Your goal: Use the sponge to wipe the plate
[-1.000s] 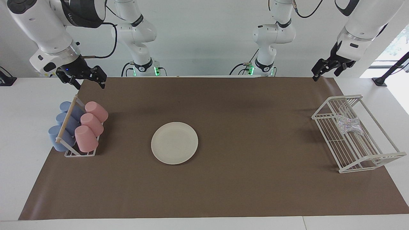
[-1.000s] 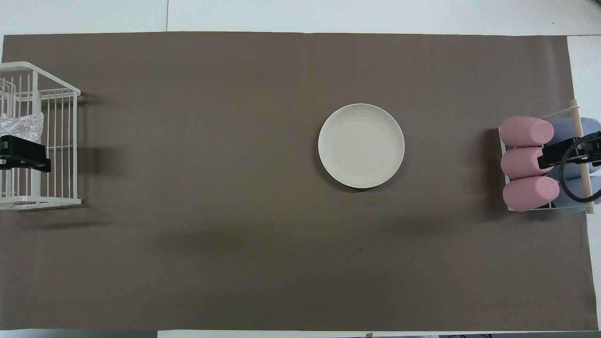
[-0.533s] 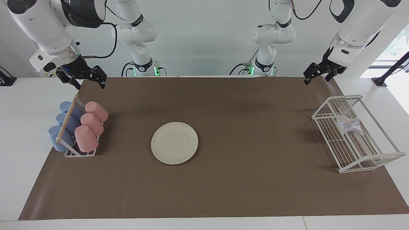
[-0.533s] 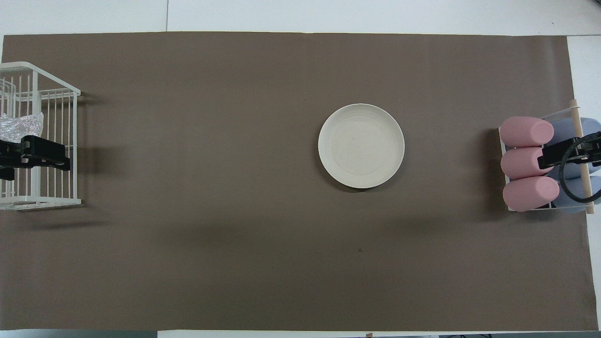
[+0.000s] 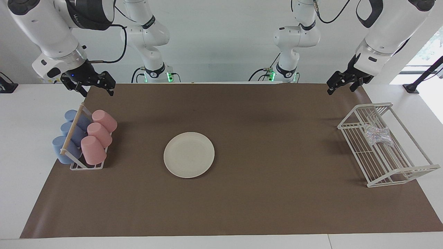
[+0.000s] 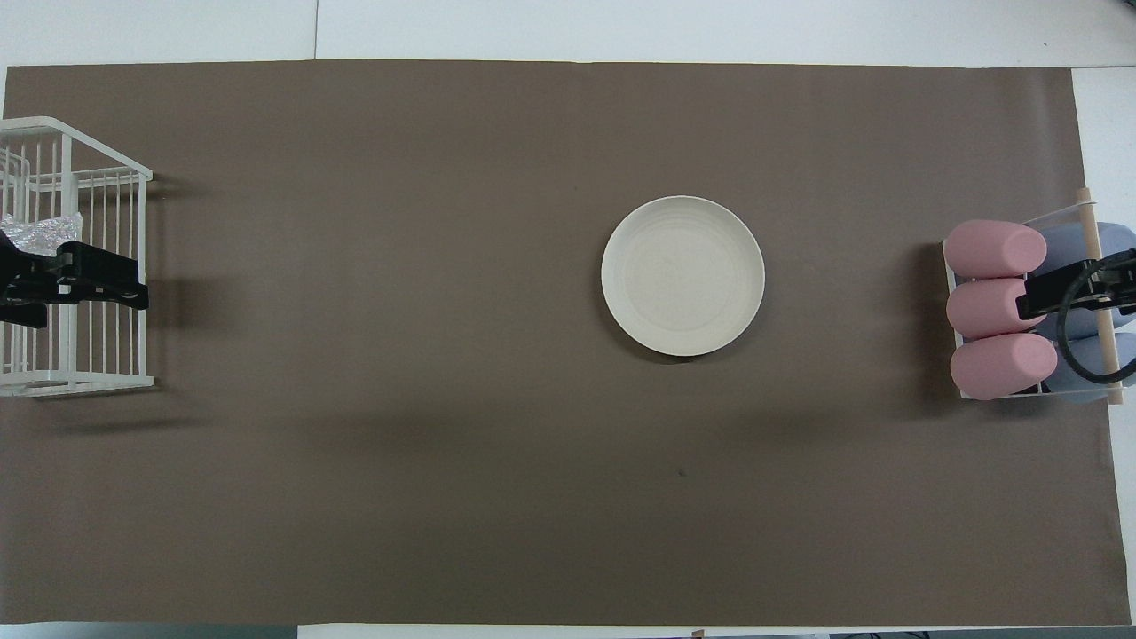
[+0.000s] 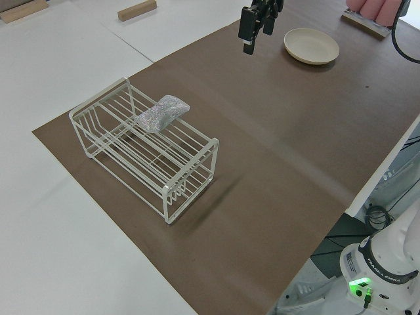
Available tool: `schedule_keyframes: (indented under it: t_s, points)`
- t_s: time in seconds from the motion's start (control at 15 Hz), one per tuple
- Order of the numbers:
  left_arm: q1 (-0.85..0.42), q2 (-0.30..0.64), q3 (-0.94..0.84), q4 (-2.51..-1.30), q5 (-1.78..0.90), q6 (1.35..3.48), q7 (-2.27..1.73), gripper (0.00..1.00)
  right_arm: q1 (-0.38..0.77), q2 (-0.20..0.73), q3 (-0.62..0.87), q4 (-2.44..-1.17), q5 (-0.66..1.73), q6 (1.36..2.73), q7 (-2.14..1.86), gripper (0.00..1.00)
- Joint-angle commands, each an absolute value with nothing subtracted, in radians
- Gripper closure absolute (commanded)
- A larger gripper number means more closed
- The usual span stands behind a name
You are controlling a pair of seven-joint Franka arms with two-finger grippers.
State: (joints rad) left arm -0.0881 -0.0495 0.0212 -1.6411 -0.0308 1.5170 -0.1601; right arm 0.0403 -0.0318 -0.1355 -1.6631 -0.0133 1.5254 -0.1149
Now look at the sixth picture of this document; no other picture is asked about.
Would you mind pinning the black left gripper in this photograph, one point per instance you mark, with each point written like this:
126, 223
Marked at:
27, 277

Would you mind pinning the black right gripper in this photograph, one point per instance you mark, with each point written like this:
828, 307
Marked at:
1114, 284

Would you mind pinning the cream round plate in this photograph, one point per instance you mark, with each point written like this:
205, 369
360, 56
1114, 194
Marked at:
683, 275

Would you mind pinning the blue plastic cup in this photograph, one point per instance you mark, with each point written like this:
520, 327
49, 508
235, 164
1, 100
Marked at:
1087, 359
1069, 244
1087, 327

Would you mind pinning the pink plastic cup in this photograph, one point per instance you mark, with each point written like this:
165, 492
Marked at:
994, 248
985, 309
1003, 366

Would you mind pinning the brown table mat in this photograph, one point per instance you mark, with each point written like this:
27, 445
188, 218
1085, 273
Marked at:
444, 177

